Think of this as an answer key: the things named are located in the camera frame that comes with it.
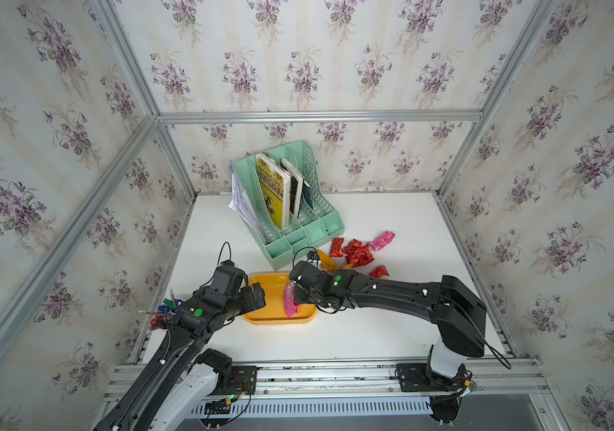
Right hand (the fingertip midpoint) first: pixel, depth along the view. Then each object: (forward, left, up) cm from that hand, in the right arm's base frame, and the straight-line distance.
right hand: (297, 293), depth 81 cm
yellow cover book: (+34, +9, +12) cm, 37 cm away
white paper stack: (+19, +17, +20) cm, 33 cm away
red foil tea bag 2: (+17, -21, -5) cm, 27 cm away
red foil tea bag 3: (+10, -28, -5) cm, 30 cm away
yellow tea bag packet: (+16, -9, -8) cm, 20 cm away
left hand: (-3, +12, +4) cm, 13 cm away
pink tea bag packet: (+25, -31, -6) cm, 40 cm away
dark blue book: (+40, -2, +4) cm, 40 cm away
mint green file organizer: (+28, -5, -3) cm, 28 cm away
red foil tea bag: (+21, -13, -6) cm, 26 cm away
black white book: (+38, +2, +10) cm, 39 cm away
